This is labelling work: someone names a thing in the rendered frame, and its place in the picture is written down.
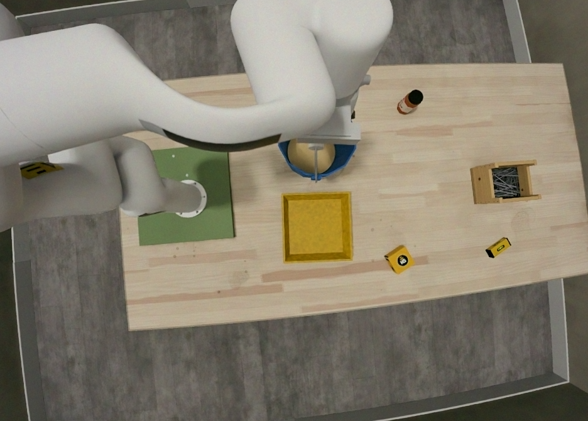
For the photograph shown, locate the yellow square tray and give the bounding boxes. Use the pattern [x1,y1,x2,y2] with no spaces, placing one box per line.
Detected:
[281,192,353,264]

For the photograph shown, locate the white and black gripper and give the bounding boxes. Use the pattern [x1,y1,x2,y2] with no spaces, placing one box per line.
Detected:
[351,90,359,119]

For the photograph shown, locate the small brown glass jar with black lid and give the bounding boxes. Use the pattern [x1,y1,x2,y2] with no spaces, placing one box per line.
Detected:
[397,90,423,115]

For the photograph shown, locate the small wooden crate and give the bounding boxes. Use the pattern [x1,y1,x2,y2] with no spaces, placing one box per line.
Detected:
[470,160,542,204]

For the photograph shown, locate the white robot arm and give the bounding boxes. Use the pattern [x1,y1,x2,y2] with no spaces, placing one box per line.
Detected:
[0,0,393,232]

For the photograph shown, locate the yellow pocket level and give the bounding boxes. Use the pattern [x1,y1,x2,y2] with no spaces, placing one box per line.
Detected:
[486,238,511,258]

